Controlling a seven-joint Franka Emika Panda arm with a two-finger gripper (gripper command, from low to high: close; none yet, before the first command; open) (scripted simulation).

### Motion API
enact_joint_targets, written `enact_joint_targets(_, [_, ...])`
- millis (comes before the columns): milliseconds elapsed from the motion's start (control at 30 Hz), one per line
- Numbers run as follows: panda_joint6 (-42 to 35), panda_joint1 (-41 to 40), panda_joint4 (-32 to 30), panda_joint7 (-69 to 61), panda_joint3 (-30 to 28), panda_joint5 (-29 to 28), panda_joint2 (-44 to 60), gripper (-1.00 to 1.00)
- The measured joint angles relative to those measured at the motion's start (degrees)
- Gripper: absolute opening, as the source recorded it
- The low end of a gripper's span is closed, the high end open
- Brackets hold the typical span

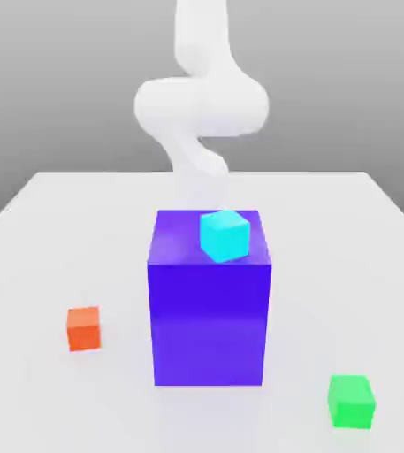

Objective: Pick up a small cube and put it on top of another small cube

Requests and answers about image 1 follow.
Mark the small orange cube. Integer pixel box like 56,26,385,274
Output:
65,306,103,353

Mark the large purple box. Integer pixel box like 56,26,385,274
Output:
146,209,272,388

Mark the small green cube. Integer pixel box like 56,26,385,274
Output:
326,374,377,430

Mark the small cyan cube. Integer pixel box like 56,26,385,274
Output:
199,209,251,265

